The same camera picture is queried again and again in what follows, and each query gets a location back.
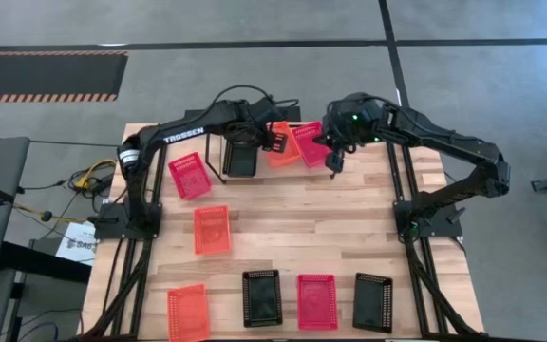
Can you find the black floor plate with lettering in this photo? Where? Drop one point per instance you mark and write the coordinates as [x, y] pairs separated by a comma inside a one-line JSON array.
[[195, 116]]

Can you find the black power strip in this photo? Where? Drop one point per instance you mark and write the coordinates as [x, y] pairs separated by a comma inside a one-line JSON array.
[[98, 185]]

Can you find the black aluminium table frame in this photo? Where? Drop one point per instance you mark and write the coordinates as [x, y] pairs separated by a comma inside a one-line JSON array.
[[391, 171]]

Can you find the black plastic basket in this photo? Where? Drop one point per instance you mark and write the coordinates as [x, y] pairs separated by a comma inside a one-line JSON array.
[[262, 299], [240, 164], [373, 304]]

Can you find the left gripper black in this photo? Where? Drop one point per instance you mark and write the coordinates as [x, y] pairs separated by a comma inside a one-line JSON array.
[[250, 133]]

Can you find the black floor mat striped edges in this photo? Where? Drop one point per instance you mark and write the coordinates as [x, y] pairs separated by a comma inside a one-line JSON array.
[[45, 76]]

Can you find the orange plastic basket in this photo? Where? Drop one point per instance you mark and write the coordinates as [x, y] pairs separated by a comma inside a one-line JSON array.
[[212, 230], [188, 313], [288, 154]]

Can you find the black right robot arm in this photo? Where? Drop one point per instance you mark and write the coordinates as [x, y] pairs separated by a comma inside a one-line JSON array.
[[444, 135]]

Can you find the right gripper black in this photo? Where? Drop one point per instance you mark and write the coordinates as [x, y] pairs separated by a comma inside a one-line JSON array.
[[340, 130]]

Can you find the red plastic basket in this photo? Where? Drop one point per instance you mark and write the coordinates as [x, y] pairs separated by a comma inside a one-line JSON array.
[[317, 302], [309, 149], [189, 176]]

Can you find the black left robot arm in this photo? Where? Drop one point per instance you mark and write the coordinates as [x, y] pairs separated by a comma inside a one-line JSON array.
[[183, 134]]

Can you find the white printed paper sheet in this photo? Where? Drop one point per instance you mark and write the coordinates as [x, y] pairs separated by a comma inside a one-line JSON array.
[[76, 244]]

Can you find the black desk beam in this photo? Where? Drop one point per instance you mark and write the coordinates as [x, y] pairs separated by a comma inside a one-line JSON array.
[[41, 263]]

